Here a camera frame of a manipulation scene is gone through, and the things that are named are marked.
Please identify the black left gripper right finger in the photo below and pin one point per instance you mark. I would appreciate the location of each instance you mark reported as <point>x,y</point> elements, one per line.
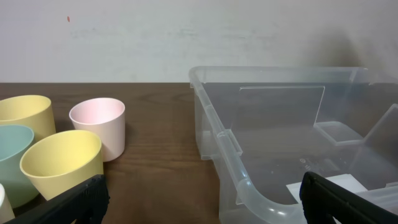
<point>325,202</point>

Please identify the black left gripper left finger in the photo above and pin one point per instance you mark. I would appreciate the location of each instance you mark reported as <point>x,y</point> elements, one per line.
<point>85,203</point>

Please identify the yellow cup front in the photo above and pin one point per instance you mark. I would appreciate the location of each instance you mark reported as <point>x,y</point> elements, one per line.
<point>61,161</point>

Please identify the yellow cup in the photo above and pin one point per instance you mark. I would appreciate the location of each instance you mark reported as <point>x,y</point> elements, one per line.
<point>61,161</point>
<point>33,111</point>

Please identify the cream white cup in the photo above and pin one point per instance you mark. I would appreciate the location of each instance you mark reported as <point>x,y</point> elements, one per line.
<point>6,211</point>

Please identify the pink cup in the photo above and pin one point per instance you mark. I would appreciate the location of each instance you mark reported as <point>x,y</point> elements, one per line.
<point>106,118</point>

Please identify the clear plastic storage bin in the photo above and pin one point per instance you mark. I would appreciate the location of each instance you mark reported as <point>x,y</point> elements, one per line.
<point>265,127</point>

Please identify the green cup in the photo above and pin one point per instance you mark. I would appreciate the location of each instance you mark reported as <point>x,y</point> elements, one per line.
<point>15,141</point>

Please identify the yellow cup rear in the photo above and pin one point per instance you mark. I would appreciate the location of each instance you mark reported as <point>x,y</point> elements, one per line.
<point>33,111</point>

